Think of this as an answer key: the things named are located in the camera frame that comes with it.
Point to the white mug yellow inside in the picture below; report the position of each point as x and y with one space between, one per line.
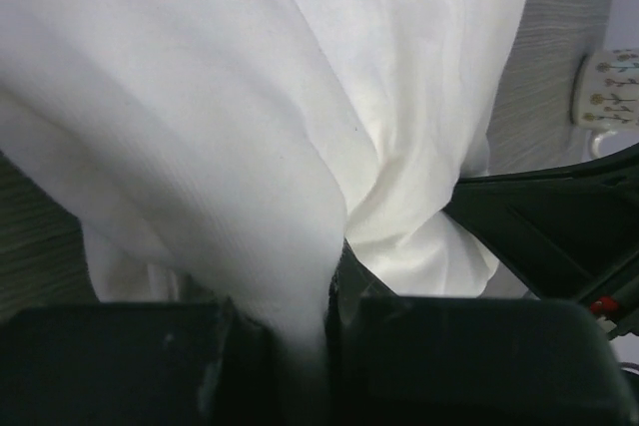
605 96

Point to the white t shirt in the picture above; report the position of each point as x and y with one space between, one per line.
241 145

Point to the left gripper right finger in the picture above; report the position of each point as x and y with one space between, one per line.
415 360

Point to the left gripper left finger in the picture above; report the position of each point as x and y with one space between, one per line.
136 364

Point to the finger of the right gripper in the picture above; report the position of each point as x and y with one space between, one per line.
567 233

